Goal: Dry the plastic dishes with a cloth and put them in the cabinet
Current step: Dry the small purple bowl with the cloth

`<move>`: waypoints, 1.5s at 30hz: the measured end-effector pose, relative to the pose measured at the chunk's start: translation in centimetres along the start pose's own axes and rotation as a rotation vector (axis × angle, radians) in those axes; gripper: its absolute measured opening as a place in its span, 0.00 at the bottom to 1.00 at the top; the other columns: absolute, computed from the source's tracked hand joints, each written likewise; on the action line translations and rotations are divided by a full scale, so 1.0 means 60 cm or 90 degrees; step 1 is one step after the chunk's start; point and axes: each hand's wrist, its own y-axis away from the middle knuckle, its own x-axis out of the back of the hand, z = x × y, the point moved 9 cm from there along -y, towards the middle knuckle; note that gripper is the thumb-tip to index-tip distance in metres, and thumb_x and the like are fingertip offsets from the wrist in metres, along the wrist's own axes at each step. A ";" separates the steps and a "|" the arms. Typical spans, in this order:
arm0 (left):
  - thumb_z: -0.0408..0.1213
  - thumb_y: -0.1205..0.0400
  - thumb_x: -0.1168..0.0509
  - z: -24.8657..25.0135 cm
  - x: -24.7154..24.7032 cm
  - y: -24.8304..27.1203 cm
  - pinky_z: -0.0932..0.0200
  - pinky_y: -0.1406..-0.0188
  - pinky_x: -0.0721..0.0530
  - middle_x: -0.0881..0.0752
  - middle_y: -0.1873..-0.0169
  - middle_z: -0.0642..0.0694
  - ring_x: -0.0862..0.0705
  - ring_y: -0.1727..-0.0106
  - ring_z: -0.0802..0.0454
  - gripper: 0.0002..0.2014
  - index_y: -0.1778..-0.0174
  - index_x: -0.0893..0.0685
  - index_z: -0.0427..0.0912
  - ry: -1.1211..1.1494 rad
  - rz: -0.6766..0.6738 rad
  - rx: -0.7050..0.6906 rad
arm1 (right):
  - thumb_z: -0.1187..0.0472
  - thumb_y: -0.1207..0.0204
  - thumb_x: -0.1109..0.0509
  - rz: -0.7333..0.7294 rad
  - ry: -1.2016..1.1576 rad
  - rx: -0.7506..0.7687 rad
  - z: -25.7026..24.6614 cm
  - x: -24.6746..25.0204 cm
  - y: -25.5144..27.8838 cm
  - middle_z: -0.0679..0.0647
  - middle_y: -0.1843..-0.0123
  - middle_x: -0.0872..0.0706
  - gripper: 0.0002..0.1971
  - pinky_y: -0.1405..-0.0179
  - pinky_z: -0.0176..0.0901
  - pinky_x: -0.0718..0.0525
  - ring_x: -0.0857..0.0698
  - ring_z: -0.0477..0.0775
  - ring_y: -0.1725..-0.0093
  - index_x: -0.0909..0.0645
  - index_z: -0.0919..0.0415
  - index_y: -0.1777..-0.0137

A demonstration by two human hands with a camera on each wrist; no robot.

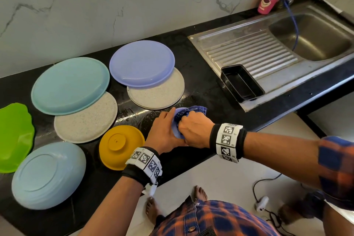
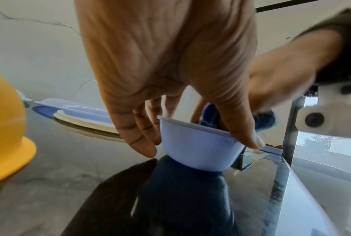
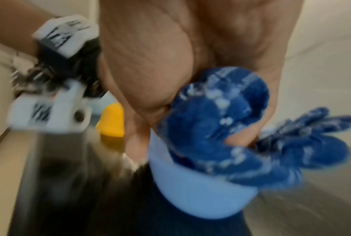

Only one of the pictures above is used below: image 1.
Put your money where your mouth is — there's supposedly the person's right forearm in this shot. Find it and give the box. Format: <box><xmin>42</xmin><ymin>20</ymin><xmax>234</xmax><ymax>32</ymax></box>
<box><xmin>243</xmin><ymin>132</ymin><xmax>327</xmax><ymax>190</ymax></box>

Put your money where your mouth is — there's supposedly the green plate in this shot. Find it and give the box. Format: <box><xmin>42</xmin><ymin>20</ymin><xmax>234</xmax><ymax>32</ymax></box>
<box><xmin>0</xmin><ymin>103</ymin><xmax>35</xmax><ymax>174</ymax></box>

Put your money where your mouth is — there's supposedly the person's foot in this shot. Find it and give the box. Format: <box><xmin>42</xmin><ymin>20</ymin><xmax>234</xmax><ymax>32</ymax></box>
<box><xmin>145</xmin><ymin>197</ymin><xmax>161</xmax><ymax>225</ymax></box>
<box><xmin>191</xmin><ymin>185</ymin><xmax>209</xmax><ymax>202</ymax></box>

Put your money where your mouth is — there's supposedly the person's right hand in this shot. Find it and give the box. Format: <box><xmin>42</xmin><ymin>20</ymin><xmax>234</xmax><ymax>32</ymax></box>
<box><xmin>178</xmin><ymin>110</ymin><xmax>216</xmax><ymax>149</ymax></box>

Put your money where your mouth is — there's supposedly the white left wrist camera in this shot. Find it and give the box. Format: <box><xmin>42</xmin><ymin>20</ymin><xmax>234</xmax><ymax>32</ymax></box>
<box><xmin>143</xmin><ymin>182</ymin><xmax>159</xmax><ymax>197</ymax></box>

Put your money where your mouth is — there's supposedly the black floor cable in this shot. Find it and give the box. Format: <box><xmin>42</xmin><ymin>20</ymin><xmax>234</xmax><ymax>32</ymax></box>
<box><xmin>253</xmin><ymin>173</ymin><xmax>302</xmax><ymax>236</ymax></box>

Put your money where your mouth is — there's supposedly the person's right foot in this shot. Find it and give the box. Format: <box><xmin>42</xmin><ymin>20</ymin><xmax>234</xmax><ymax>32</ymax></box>
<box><xmin>191</xmin><ymin>185</ymin><xmax>209</xmax><ymax>202</ymax></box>

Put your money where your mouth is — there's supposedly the yellow bowl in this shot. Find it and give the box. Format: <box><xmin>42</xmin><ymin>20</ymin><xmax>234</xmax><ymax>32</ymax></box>
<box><xmin>99</xmin><ymin>125</ymin><xmax>146</xmax><ymax>171</ymax></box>

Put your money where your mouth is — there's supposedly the blue striped cloth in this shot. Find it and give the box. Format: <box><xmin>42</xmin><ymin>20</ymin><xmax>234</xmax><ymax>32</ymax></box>
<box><xmin>170</xmin><ymin>105</ymin><xmax>208</xmax><ymax>140</ymax></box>

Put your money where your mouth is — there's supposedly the wrist marker band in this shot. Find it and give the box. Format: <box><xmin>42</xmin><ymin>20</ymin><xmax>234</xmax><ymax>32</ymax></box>
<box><xmin>122</xmin><ymin>146</ymin><xmax>163</xmax><ymax>187</ymax></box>
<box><xmin>209</xmin><ymin>123</ymin><xmax>248</xmax><ymax>163</ymax></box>

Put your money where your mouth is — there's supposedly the black plastic tray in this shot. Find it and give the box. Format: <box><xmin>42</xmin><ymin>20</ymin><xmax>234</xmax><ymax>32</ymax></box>
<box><xmin>220</xmin><ymin>65</ymin><xmax>266</xmax><ymax>103</ymax></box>

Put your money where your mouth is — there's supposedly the left wrist marker band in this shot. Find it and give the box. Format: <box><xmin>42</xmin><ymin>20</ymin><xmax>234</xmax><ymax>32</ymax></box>
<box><xmin>122</xmin><ymin>146</ymin><xmax>163</xmax><ymax>187</ymax></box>

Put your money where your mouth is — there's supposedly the steel sink drainboard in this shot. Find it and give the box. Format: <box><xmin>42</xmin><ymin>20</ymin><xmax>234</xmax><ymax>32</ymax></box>
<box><xmin>188</xmin><ymin>0</ymin><xmax>354</xmax><ymax>112</ymax></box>

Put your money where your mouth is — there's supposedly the teal plate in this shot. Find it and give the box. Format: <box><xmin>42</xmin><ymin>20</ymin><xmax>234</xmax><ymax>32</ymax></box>
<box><xmin>31</xmin><ymin>57</ymin><xmax>111</xmax><ymax>116</ymax></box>

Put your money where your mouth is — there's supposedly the person's left forearm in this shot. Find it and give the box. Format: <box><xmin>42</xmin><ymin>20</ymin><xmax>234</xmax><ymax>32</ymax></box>
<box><xmin>80</xmin><ymin>177</ymin><xmax>146</xmax><ymax>236</ymax></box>

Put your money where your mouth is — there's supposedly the blue hose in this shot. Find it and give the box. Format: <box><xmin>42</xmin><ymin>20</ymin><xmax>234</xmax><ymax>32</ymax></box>
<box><xmin>283</xmin><ymin>0</ymin><xmax>327</xmax><ymax>51</ymax></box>

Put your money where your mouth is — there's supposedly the light blue bowl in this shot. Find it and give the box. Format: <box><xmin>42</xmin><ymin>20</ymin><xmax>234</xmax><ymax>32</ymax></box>
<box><xmin>11</xmin><ymin>142</ymin><xmax>87</xmax><ymax>211</ymax></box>

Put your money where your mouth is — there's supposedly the person's left foot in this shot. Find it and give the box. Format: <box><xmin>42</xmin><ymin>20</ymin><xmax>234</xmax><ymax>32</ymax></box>
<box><xmin>145</xmin><ymin>197</ymin><xmax>161</xmax><ymax>225</ymax></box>

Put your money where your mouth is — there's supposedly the white power adapter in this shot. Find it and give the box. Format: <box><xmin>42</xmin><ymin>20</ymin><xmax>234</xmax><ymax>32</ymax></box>
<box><xmin>256</xmin><ymin>195</ymin><xmax>271</xmax><ymax>212</ymax></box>

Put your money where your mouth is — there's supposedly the person's left hand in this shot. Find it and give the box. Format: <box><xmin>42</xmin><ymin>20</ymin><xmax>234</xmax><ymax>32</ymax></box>
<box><xmin>144</xmin><ymin>108</ymin><xmax>186</xmax><ymax>155</ymax></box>

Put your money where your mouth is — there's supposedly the speckled white plate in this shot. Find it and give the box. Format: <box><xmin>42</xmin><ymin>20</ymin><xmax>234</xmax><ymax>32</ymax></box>
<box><xmin>126</xmin><ymin>67</ymin><xmax>185</xmax><ymax>110</ymax></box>
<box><xmin>53</xmin><ymin>91</ymin><xmax>118</xmax><ymax>144</ymax></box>

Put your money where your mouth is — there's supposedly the black handled utensil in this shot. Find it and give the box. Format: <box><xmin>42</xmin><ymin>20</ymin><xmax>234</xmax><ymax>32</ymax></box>
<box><xmin>318</xmin><ymin>0</ymin><xmax>354</xmax><ymax>24</ymax></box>

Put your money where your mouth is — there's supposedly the lavender plate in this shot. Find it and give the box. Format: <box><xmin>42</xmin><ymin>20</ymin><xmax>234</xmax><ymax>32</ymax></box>
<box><xmin>109</xmin><ymin>40</ymin><xmax>176</xmax><ymax>89</ymax></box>

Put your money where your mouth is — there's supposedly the right wrist marker band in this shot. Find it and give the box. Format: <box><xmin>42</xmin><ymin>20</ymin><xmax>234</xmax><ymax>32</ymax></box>
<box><xmin>209</xmin><ymin>123</ymin><xmax>248</xmax><ymax>163</ymax></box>

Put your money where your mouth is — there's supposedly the blue orange plaid shirt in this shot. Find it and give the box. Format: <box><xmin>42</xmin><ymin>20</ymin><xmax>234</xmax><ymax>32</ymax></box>
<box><xmin>149</xmin><ymin>136</ymin><xmax>354</xmax><ymax>236</ymax></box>

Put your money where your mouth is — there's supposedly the small lavender bowl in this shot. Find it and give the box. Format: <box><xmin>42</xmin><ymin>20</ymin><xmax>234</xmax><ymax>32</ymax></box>
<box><xmin>170</xmin><ymin>117</ymin><xmax>184</xmax><ymax>140</ymax></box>

